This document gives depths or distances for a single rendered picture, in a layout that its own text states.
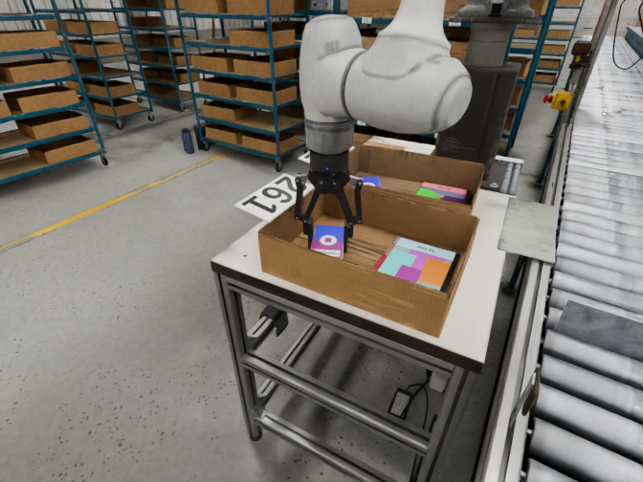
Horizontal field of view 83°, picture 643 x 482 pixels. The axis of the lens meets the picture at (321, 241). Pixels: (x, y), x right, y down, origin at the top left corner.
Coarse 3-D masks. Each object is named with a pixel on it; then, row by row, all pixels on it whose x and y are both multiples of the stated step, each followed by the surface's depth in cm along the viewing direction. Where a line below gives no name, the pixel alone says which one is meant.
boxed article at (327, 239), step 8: (320, 232) 83; (328, 232) 83; (336, 232) 83; (320, 240) 80; (328, 240) 80; (336, 240) 80; (312, 248) 78; (320, 248) 78; (328, 248) 78; (336, 248) 78; (336, 256) 75
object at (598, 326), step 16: (576, 304) 62; (560, 320) 64; (576, 320) 63; (592, 320) 61; (608, 320) 60; (624, 320) 59; (640, 320) 58; (576, 336) 64; (592, 336) 63; (608, 336) 61; (624, 336) 60; (640, 336) 58; (624, 352) 61; (640, 352) 60
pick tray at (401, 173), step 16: (352, 160) 113; (368, 160) 116; (384, 160) 114; (400, 160) 112; (416, 160) 110; (432, 160) 108; (448, 160) 106; (368, 176) 117; (384, 176) 117; (400, 176) 115; (416, 176) 112; (432, 176) 110; (448, 176) 108; (464, 176) 106; (480, 176) 104; (384, 192) 89; (400, 192) 87; (416, 192) 107; (448, 208) 84; (464, 208) 82
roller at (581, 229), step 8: (560, 224) 95; (568, 224) 94; (576, 224) 94; (584, 224) 94; (576, 232) 93; (584, 232) 92; (592, 232) 92; (600, 232) 91; (608, 232) 91; (616, 232) 90; (608, 240) 90; (616, 240) 89; (624, 240) 89; (632, 240) 88; (640, 240) 88; (640, 248) 87
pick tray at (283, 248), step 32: (352, 192) 90; (288, 224) 82; (320, 224) 92; (384, 224) 89; (416, 224) 85; (448, 224) 81; (288, 256) 71; (320, 256) 66; (352, 256) 80; (320, 288) 71; (352, 288) 66; (384, 288) 62; (416, 288) 59; (448, 288) 71; (416, 320) 63
